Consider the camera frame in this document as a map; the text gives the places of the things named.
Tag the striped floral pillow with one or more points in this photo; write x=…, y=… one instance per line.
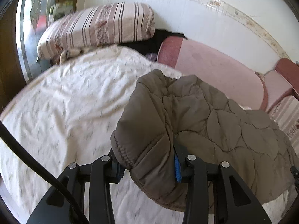
x=98, y=25

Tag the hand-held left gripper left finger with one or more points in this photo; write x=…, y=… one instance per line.
x=116, y=172

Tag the beige knotted cloth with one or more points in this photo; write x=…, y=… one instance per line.
x=67, y=53

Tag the wooden door with glass pane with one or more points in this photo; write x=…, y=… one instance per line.
x=25, y=39

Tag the black cloth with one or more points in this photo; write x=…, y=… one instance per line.
x=154, y=39

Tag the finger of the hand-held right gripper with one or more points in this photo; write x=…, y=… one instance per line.
x=295, y=172

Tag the olive quilted hooded jacket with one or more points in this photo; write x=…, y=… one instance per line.
x=210, y=130

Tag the large striped floral cushion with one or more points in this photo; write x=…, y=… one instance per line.
x=287, y=116

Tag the green patterned box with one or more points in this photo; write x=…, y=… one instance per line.
x=62, y=7

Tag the pink bolster cushion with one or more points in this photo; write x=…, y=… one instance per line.
x=210, y=70

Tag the white patterned bed sheet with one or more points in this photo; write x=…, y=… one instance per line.
x=70, y=102

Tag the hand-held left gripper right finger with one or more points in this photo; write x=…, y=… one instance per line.
x=177, y=168

